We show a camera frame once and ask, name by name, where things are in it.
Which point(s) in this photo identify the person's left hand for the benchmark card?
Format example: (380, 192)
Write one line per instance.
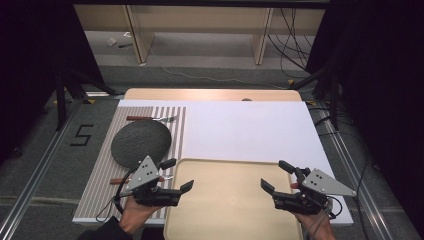
(135, 213)

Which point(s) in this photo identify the wooden table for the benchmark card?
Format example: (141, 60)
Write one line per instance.
(200, 94)

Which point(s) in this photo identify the black metal stand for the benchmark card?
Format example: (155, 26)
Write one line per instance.
(333, 96)
(61, 100)

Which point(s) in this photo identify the wooden shelf unit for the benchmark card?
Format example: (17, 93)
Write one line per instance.
(200, 20)

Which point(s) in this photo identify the beige plastic tray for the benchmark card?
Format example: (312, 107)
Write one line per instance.
(230, 200)

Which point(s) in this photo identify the black curtain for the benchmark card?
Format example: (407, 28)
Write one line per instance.
(33, 66)
(383, 83)

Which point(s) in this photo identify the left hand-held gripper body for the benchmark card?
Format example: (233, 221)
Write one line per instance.
(143, 175)

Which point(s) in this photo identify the metal floor rail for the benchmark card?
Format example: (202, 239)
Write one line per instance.
(353, 173)
(36, 176)

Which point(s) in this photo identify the person's right hand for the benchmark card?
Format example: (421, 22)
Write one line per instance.
(316, 221)

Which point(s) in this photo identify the striped placemat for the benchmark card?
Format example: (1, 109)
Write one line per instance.
(103, 186)

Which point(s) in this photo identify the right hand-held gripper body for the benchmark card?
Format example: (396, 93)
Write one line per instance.
(321, 185)

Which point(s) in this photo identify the dark round plate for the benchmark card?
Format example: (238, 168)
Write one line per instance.
(140, 141)

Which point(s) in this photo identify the small white floor item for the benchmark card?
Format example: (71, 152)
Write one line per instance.
(111, 41)

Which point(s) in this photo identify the small black floor item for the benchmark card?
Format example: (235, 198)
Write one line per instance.
(125, 45)

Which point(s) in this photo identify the white board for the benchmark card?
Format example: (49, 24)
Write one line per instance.
(250, 130)

